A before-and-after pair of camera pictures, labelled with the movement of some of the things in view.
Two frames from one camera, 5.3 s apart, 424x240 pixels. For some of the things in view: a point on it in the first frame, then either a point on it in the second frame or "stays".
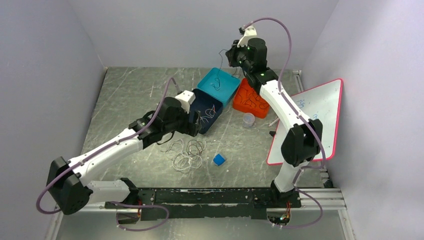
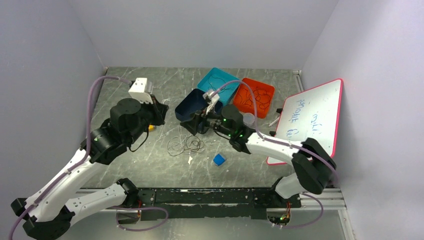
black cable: [217, 85] → [220, 90]
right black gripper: [231, 54] → [191, 125]
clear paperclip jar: [248, 119] stays
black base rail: [229, 203] stays
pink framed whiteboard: [323, 103] stays
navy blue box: [210, 109] stays
